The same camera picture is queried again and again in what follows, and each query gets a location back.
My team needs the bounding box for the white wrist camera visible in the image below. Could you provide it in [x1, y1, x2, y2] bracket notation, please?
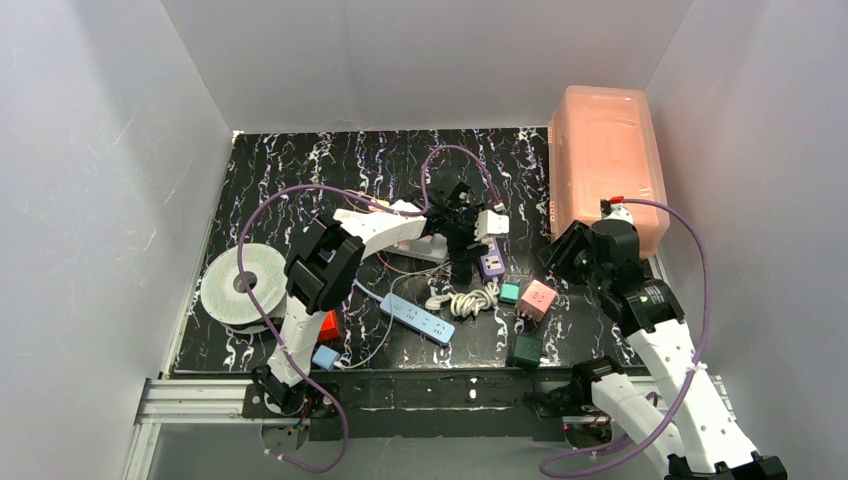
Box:
[600, 196, 634, 225]
[474, 210, 510, 240]

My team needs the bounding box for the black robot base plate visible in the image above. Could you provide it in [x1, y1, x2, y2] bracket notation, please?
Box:
[241, 368, 608, 442]

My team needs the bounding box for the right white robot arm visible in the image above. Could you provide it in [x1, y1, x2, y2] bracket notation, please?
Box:
[537, 219, 788, 479]

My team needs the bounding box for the blue power strip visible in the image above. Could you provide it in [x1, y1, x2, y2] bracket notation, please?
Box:
[379, 293, 455, 346]

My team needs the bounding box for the white filament spool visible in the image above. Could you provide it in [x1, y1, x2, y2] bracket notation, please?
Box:
[200, 243, 286, 335]

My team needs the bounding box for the teal charger plug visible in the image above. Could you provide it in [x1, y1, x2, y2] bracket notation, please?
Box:
[498, 281, 521, 305]

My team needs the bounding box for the pink translucent storage box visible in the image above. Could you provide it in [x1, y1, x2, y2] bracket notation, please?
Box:
[548, 85, 667, 241]

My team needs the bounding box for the purple cube socket adapter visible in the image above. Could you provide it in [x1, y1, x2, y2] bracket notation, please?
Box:
[479, 238, 506, 283]

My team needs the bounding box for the light blue charger plug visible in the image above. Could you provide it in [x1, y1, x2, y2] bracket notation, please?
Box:
[312, 345, 341, 372]

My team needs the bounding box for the pink cube socket adapter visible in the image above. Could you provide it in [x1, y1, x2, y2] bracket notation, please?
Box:
[516, 280, 558, 323]

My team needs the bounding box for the light blue power cord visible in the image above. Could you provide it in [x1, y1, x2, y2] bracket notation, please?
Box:
[354, 278, 389, 307]

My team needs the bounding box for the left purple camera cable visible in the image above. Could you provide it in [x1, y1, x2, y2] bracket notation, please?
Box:
[235, 144, 508, 475]

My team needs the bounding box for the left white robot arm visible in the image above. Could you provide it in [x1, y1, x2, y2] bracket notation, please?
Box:
[235, 182, 509, 416]

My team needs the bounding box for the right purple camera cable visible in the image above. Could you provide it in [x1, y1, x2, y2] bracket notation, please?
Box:
[537, 197, 711, 480]

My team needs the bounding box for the white power strip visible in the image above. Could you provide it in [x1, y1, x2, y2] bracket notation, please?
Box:
[381, 234, 448, 264]

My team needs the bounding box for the purple camera cable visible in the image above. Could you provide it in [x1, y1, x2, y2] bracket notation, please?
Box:
[537, 197, 711, 480]
[235, 144, 508, 475]

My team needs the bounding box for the green cube socket adapter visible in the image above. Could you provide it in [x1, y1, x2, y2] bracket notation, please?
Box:
[506, 333, 543, 371]

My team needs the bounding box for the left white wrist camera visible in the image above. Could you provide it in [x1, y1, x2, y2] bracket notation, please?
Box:
[474, 210, 510, 240]

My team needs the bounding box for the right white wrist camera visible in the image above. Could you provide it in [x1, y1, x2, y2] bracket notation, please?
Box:
[600, 196, 634, 225]

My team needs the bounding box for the coiled white power cord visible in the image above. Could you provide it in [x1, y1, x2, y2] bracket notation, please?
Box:
[423, 281, 502, 319]

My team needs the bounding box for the red cube socket adapter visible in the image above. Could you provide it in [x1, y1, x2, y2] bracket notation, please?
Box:
[318, 310, 341, 343]

